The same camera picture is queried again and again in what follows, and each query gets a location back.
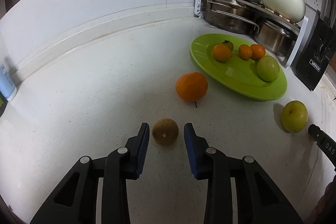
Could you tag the small orange tangerine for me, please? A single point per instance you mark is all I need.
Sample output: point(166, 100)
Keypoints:
point(221, 53)

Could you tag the black knife block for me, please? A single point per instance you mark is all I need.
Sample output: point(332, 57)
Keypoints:
point(317, 53)

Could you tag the green apple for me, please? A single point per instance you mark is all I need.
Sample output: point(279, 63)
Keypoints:
point(268, 69)

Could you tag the right hand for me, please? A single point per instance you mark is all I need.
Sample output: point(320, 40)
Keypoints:
point(324, 211)

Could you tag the white metal pot rack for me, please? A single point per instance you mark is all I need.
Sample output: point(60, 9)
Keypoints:
point(264, 13)

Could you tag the brownish yellow round fruit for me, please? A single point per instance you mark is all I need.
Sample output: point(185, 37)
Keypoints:
point(165, 131)

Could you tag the large orange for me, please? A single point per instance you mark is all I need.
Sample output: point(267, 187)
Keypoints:
point(191, 87)

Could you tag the small steel pot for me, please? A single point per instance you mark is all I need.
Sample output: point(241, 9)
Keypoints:
point(275, 38)

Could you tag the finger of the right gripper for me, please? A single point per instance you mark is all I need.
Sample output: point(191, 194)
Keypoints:
point(324, 142)

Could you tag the large steel pan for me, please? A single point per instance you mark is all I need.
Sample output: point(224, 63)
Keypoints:
point(231, 16)

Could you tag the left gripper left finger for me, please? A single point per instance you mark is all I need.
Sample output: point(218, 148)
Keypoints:
point(74, 198)

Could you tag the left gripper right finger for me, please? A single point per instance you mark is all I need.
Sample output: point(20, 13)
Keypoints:
point(240, 185)

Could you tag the blue white bottle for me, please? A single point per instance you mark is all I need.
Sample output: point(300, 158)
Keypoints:
point(7, 86)

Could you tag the small orange mandarin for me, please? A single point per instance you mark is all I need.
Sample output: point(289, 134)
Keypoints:
point(245, 52)

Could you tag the small orange clementine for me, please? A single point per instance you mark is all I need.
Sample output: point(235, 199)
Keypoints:
point(258, 51)

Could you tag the yellow-green apple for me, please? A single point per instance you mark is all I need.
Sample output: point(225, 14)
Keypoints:
point(294, 116)

